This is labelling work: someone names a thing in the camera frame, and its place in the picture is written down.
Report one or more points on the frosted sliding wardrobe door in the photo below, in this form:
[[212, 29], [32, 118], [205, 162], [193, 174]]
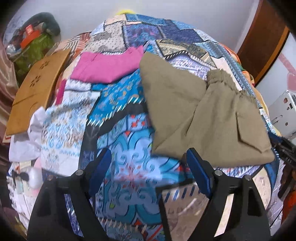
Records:
[[277, 76]]

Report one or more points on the striped pink curtain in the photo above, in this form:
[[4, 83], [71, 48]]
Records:
[[7, 76]]

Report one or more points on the green patterned bag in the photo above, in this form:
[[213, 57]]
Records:
[[34, 52]]

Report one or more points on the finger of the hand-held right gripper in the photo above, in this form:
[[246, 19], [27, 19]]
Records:
[[286, 148]]

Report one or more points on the blue patchwork blanket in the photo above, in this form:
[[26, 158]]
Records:
[[120, 139]]

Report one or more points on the orange box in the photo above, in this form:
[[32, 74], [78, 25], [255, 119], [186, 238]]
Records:
[[29, 39]]

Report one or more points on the brown wooden door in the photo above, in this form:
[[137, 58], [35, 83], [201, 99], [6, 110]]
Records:
[[266, 34]]

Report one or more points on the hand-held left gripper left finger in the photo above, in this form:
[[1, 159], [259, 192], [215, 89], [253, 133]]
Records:
[[101, 166]]

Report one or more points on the pink folded garment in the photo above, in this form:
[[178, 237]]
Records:
[[104, 67]]

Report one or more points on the wooden folding lap table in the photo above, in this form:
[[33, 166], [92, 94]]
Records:
[[34, 92]]

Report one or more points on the olive green pants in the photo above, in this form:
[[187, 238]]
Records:
[[196, 111]]

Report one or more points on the white crumpled cloth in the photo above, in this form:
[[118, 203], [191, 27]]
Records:
[[25, 139]]

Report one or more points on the grey neck pillow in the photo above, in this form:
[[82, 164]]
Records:
[[53, 25]]

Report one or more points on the red box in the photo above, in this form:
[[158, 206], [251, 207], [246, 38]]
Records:
[[29, 29]]

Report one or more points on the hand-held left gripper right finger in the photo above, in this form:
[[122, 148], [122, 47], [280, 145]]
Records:
[[198, 171]]

